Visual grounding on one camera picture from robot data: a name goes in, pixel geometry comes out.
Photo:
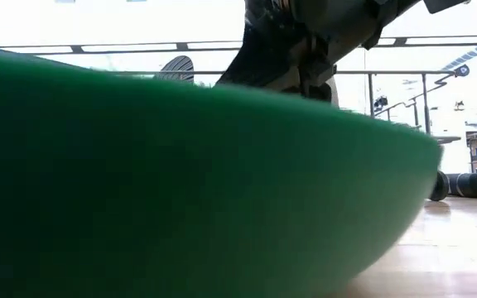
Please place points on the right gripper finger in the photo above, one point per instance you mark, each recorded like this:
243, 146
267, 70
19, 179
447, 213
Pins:
263, 54

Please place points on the small dark ceiling fixture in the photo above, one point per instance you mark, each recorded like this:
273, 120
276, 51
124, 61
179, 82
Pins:
459, 105

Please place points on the dark hanging fixture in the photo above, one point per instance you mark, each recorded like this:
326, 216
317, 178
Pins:
380, 102

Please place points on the black white striped plate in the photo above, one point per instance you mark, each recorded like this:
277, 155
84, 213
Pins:
176, 68

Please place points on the dark round hanging sign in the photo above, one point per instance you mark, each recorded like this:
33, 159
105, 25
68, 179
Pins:
462, 71

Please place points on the horizontal ceiling beam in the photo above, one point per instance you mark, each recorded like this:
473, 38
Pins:
180, 46

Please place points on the blue striped ceiling strip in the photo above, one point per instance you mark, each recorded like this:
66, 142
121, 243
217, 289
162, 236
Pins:
466, 57

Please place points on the green plate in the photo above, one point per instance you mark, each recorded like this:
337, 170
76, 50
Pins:
180, 186

